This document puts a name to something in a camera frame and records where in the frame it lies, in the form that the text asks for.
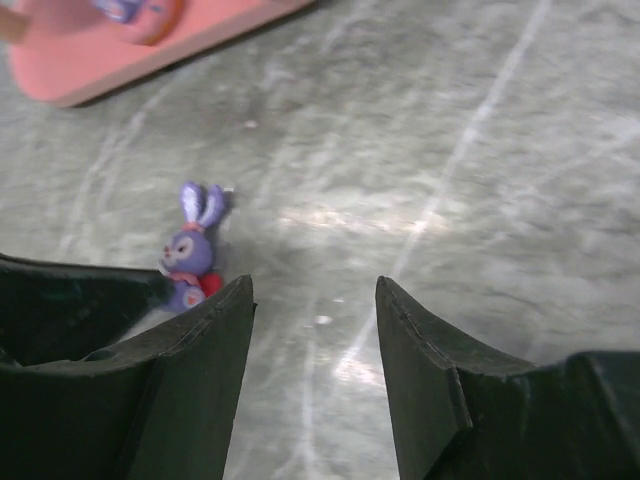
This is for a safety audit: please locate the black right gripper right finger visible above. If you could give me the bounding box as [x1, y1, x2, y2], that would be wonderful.
[376, 277, 639, 480]

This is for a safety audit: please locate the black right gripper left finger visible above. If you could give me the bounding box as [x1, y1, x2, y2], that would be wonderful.
[1, 275, 255, 479]

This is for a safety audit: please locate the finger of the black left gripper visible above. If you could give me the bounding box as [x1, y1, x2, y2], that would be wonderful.
[1, 255, 173, 366]

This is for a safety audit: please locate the small purple bunny toy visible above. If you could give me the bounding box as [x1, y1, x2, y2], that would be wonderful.
[159, 182, 230, 314]

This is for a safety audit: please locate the pink three-tier wooden shelf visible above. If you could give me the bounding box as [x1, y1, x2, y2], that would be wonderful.
[1, 1, 308, 107]

